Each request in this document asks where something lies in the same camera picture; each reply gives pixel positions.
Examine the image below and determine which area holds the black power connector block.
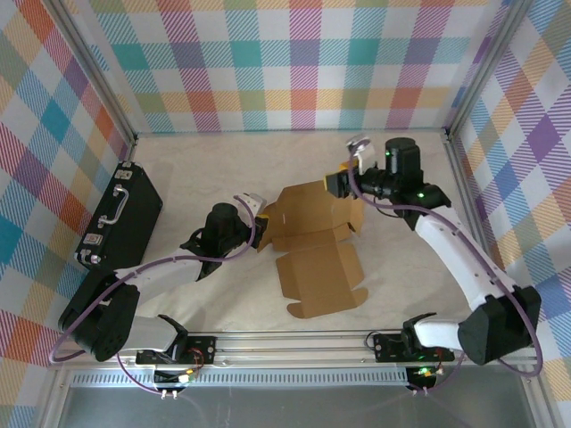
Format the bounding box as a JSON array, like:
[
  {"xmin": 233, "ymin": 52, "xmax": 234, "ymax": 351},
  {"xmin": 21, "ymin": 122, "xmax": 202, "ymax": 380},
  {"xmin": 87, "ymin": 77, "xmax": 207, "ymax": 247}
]
[
  {"xmin": 404, "ymin": 365, "xmax": 446, "ymax": 397},
  {"xmin": 153, "ymin": 368, "xmax": 198, "ymax": 401}
]

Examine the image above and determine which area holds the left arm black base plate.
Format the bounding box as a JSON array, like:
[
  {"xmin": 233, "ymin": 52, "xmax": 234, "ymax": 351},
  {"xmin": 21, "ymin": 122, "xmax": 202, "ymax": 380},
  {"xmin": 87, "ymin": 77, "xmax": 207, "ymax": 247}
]
[{"xmin": 135, "ymin": 333, "xmax": 219, "ymax": 369}]

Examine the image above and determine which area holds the aluminium frame rail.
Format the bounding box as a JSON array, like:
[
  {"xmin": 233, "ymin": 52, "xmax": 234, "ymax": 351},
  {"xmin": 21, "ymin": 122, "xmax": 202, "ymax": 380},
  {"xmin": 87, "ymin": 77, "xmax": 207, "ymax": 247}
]
[{"xmin": 48, "ymin": 328, "xmax": 543, "ymax": 371}]

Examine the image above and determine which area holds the left aluminium frame post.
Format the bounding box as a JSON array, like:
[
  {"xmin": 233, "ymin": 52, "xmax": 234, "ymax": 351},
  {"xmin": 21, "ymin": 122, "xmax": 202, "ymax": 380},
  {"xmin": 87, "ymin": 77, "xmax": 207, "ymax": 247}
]
[{"xmin": 44, "ymin": 0, "xmax": 137, "ymax": 146}]

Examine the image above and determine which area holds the aluminium frame post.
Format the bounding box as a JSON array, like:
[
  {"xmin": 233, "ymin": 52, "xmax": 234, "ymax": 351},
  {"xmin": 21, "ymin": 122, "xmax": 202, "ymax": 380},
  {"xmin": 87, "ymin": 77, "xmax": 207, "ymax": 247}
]
[
  {"xmin": 445, "ymin": 0, "xmax": 536, "ymax": 139},
  {"xmin": 44, "ymin": 0, "xmax": 137, "ymax": 146}
]

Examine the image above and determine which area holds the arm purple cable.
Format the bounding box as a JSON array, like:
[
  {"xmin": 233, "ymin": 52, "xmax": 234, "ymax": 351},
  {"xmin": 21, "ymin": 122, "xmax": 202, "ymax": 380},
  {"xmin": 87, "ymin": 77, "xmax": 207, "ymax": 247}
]
[
  {"xmin": 52, "ymin": 193, "xmax": 260, "ymax": 396},
  {"xmin": 350, "ymin": 149, "xmax": 543, "ymax": 396}
]

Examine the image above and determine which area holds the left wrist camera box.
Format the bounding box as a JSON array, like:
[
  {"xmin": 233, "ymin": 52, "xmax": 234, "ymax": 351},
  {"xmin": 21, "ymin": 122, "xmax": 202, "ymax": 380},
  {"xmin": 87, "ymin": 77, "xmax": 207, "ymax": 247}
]
[{"xmin": 233, "ymin": 192, "xmax": 266, "ymax": 218}]

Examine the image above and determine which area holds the right aluminium frame post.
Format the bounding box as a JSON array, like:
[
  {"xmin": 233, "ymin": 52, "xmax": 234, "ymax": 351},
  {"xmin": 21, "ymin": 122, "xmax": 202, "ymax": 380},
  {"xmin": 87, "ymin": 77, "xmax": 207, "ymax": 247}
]
[{"xmin": 445, "ymin": 0, "xmax": 536, "ymax": 139}]

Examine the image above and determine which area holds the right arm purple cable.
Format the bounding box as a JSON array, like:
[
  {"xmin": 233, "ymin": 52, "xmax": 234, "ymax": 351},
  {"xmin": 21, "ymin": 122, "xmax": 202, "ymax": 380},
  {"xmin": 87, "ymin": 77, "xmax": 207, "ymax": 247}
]
[{"xmin": 350, "ymin": 149, "xmax": 543, "ymax": 396}]

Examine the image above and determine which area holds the black briefcase with metal handle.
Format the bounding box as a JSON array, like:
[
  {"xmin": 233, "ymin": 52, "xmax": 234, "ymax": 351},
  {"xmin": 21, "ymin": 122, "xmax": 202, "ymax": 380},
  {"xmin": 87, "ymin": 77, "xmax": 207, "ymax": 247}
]
[{"xmin": 72, "ymin": 162, "xmax": 164, "ymax": 268}]

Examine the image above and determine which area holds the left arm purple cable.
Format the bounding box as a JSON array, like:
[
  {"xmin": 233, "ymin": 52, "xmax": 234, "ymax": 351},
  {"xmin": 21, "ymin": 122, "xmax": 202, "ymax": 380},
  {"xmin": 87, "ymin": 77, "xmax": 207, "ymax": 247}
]
[{"xmin": 52, "ymin": 193, "xmax": 260, "ymax": 396}]

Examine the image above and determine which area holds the brown cardboard folding box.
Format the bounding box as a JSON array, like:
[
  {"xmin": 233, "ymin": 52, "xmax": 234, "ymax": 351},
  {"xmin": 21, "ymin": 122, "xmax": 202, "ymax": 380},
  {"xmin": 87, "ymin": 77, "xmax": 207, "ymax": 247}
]
[{"xmin": 258, "ymin": 180, "xmax": 369, "ymax": 318}]

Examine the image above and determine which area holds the slotted grey cable duct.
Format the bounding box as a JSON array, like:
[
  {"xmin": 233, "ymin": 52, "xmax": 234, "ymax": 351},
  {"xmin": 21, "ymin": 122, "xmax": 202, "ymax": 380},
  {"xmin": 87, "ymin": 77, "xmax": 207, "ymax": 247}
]
[{"xmin": 66, "ymin": 367, "xmax": 414, "ymax": 388}]

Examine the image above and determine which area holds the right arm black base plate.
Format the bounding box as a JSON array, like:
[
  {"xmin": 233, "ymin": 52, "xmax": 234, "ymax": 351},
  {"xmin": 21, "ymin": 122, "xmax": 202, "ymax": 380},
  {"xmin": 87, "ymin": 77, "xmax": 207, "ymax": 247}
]
[{"xmin": 372, "ymin": 332, "xmax": 456, "ymax": 363}]

